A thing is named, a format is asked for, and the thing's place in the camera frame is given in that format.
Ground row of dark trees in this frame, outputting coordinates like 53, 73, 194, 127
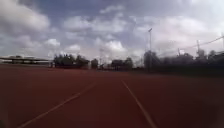
52, 53, 135, 71

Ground low flat-roofed building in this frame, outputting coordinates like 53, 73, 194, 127
0, 54, 52, 65

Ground overhead wires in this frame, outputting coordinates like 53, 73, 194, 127
159, 35, 224, 57

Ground red running track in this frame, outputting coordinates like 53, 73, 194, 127
0, 63, 224, 128

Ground tall light pole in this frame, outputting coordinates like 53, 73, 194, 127
147, 27, 154, 70

